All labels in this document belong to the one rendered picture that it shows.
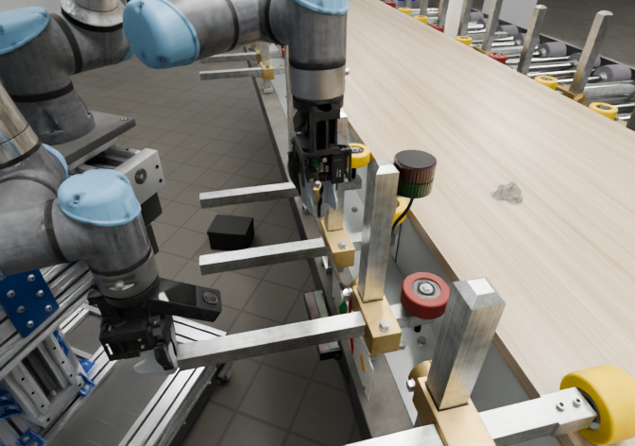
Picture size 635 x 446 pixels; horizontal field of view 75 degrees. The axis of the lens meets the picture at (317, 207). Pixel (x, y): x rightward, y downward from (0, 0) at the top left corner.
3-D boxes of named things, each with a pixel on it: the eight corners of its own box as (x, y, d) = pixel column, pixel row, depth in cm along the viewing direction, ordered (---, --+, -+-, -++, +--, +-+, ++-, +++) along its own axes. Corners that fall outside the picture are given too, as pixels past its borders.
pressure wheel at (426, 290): (405, 352, 72) (414, 308, 66) (388, 317, 79) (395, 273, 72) (447, 343, 74) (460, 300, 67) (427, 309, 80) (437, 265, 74)
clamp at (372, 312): (370, 356, 69) (372, 337, 66) (348, 297, 80) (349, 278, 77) (402, 350, 70) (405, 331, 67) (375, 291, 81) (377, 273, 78)
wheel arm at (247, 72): (200, 82, 187) (199, 73, 184) (200, 79, 190) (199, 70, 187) (296, 75, 195) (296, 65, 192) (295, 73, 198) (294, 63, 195)
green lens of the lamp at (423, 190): (400, 200, 59) (402, 188, 58) (385, 179, 64) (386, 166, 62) (438, 196, 60) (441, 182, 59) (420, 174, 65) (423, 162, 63)
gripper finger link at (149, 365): (143, 376, 67) (128, 341, 61) (180, 369, 68) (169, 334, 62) (141, 395, 64) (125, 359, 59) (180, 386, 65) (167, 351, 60)
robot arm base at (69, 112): (-1, 139, 86) (-25, 93, 80) (59, 111, 97) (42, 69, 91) (55, 151, 81) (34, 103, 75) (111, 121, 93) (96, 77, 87)
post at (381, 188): (356, 373, 84) (376, 169, 56) (351, 358, 87) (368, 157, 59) (372, 369, 85) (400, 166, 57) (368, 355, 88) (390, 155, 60)
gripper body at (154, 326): (119, 323, 64) (94, 265, 57) (177, 313, 66) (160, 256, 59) (111, 366, 58) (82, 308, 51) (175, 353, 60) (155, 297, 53)
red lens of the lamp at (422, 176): (402, 186, 57) (403, 172, 56) (386, 164, 62) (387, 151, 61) (441, 180, 58) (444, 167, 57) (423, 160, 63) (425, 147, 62)
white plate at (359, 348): (366, 401, 75) (370, 368, 69) (331, 295, 96) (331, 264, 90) (368, 401, 75) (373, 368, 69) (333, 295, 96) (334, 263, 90)
